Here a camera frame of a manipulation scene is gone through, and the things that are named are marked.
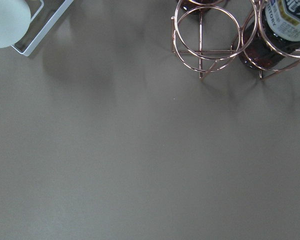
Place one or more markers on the tea bottle in rack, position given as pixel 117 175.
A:
pixel 281 23

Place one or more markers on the copper wire bottle rack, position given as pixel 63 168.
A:
pixel 245 35

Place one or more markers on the pale green cup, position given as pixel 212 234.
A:
pixel 15 19

